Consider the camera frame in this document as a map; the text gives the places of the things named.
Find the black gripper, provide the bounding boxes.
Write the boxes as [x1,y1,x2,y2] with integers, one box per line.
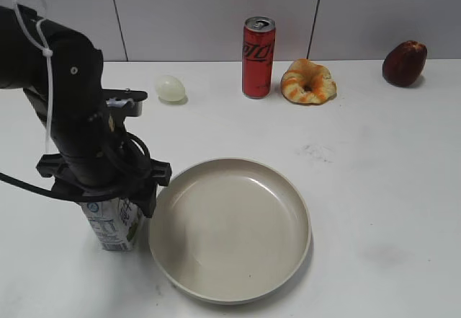
[36,154,171,218]

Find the beige round plate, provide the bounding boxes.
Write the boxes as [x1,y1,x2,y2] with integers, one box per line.
[148,158,312,304]

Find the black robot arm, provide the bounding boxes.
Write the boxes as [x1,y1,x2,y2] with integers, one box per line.
[1,6,171,217]

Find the white cable tie cord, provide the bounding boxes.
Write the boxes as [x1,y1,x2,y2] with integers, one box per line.
[12,0,54,154]

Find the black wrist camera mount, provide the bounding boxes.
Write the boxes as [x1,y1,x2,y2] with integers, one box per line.
[102,89,148,129]

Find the orange glazed bread ring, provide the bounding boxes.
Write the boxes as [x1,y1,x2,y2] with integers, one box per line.
[280,58,339,105]

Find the dark red apple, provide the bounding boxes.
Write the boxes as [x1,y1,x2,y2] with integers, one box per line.
[382,40,428,87]

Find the black cable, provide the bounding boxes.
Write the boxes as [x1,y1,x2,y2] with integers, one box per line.
[0,131,152,200]

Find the white milk carton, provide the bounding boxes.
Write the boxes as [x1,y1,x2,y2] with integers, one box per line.
[79,198,143,251]

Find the white egg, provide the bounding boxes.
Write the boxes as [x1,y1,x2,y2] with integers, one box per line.
[155,75,186,102]

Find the red cola can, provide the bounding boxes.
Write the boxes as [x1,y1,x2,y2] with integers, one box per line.
[242,16,276,99]

